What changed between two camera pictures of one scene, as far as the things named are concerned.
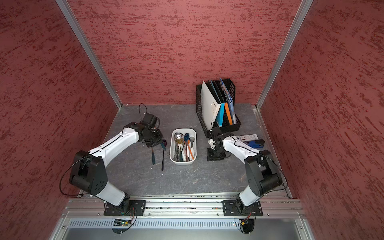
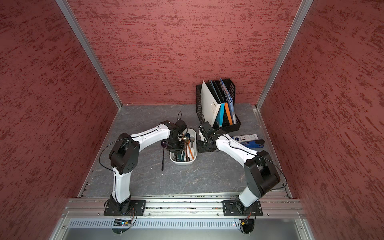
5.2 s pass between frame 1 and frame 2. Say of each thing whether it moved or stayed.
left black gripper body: moved
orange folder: stayed
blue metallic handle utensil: stayed
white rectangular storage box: stayed
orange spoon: stayed
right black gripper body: moved
